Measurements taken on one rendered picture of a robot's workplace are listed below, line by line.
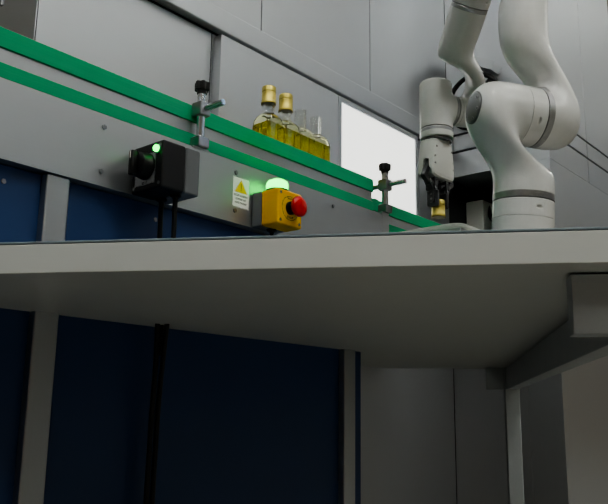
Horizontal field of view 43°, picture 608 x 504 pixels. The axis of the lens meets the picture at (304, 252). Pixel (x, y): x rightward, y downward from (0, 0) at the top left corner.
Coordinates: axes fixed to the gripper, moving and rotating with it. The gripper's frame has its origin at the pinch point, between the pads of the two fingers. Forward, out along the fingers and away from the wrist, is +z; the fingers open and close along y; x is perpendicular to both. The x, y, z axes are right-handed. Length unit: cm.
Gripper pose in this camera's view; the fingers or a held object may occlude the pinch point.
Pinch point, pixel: (437, 200)
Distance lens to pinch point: 195.1
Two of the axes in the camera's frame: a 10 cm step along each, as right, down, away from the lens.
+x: 7.4, -1.3, -6.6
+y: -6.7, -1.6, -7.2
